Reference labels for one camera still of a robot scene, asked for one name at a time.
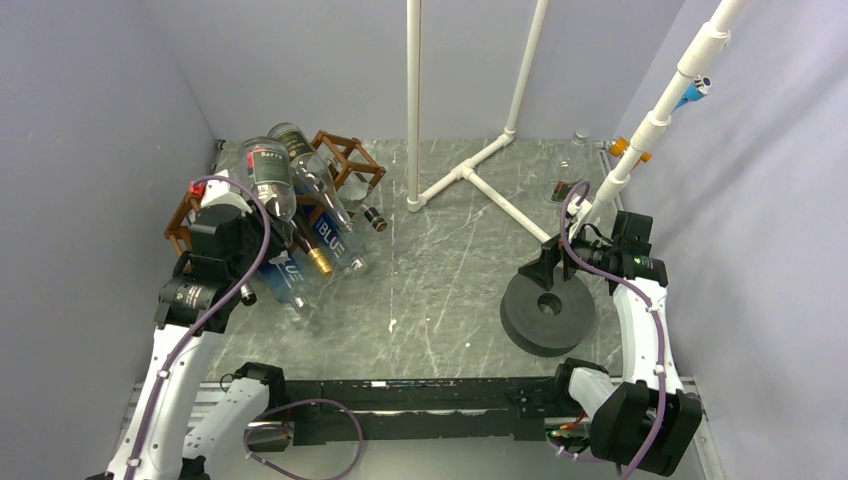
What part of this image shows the black round perforated speaker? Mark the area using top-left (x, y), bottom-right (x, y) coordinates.
top-left (500, 274), bottom-right (597, 358)

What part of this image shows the tall clear bottle black label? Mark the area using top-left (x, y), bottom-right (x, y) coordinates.
top-left (269, 122), bottom-right (355, 233)

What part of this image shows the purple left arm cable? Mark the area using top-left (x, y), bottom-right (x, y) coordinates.
top-left (122, 174), bottom-right (273, 480)

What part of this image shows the orange clip on pipe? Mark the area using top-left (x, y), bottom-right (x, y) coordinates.
top-left (606, 137), bottom-right (652, 163)

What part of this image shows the white PVC pipe frame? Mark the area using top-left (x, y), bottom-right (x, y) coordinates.
top-left (406, 0), bottom-right (746, 241)

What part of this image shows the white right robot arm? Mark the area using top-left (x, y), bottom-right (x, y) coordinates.
top-left (518, 211), bottom-right (702, 479)

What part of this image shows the blue clip on pipe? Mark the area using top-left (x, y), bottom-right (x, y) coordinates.
top-left (673, 76), bottom-right (712, 112)

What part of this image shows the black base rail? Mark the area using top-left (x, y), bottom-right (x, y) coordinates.
top-left (250, 377), bottom-right (580, 446)

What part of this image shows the brown wooden wine rack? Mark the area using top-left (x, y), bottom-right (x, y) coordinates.
top-left (164, 130), bottom-right (386, 255)

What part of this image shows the clear bottle black cap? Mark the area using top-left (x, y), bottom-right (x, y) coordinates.
top-left (338, 176), bottom-right (388, 232)

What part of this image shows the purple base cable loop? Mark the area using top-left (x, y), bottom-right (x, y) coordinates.
top-left (242, 397), bottom-right (366, 480)

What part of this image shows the blue label clear bottle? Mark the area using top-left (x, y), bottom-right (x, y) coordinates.
top-left (301, 205), bottom-right (368, 273)

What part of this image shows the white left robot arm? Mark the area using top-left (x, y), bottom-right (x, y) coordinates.
top-left (99, 202), bottom-right (288, 479)

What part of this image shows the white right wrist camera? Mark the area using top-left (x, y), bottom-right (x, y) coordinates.
top-left (564, 197), bottom-right (592, 229)

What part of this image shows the clear bottle by right wall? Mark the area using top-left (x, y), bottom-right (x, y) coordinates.
top-left (540, 129), bottom-right (593, 205)

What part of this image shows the dark wine bottle gold cap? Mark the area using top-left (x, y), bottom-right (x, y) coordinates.
top-left (290, 213), bottom-right (334, 277)

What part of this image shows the clear bottle red black label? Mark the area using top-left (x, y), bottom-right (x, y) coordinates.
top-left (239, 136), bottom-right (297, 223)

